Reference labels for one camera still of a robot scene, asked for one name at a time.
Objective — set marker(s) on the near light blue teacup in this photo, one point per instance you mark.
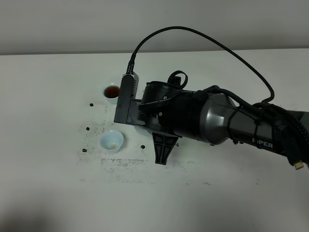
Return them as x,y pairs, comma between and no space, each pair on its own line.
111,140

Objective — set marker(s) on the light blue porcelain teapot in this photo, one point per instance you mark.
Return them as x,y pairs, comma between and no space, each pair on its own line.
141,131

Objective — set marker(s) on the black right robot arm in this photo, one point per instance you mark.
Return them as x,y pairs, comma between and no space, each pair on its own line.
214,115

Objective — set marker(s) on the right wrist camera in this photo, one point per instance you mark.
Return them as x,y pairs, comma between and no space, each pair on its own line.
127,105

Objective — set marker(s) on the light blue teacup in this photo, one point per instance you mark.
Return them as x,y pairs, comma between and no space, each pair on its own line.
111,93
111,140

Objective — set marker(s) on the far light blue teacup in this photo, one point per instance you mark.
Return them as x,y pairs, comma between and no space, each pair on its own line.
111,93

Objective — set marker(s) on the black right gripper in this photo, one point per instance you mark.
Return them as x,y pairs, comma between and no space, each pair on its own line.
173,111

